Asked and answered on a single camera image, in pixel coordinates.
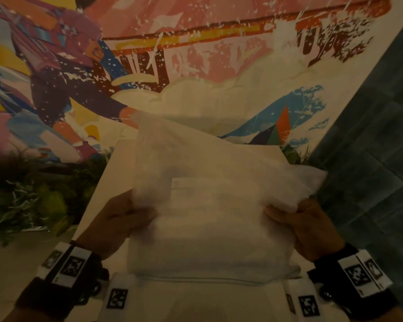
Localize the black wrist marker rig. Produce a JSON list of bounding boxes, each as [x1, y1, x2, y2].
[[283, 243, 401, 322], [15, 241, 139, 322]]

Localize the person's right hand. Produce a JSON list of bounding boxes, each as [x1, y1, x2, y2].
[[264, 198, 346, 263]]

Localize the white fabric sheet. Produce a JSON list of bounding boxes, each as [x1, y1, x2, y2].
[[126, 111, 328, 286]]

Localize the person's left forearm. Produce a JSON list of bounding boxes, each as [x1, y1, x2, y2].
[[1, 305, 59, 322]]

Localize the person's left hand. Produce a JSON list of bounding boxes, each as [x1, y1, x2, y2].
[[75, 189, 158, 261]]

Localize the black left wrist marker rig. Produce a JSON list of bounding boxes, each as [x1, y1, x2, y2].
[[15, 241, 139, 322]]

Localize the person's right forearm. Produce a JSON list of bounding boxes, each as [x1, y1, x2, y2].
[[379, 305, 403, 322]]

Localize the green leafy plants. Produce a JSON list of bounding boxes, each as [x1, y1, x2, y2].
[[0, 144, 116, 248]]

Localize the colourful wall mural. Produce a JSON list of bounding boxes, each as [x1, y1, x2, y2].
[[0, 0, 403, 165]]

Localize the black right wrist marker rig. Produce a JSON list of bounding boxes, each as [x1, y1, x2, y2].
[[283, 243, 401, 322]]

